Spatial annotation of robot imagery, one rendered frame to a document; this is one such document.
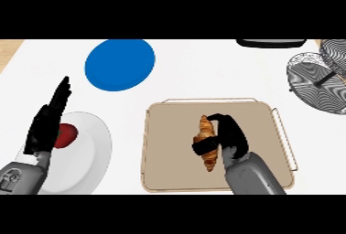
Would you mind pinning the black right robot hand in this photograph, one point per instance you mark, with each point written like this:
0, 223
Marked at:
232, 135

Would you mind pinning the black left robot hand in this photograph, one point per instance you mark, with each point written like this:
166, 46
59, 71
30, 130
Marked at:
44, 125

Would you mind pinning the golden brown croissant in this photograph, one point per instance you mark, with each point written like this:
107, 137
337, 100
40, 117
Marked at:
207, 131

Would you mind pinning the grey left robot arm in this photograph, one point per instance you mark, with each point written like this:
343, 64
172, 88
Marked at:
22, 178

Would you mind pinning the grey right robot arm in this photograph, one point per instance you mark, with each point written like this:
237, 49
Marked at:
250, 175

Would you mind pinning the white plate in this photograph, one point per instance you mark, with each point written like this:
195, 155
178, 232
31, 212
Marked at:
83, 158

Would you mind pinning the blue round plate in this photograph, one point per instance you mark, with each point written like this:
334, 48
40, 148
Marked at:
120, 64

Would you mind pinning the black appliance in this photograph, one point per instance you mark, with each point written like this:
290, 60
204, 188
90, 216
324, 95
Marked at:
269, 43

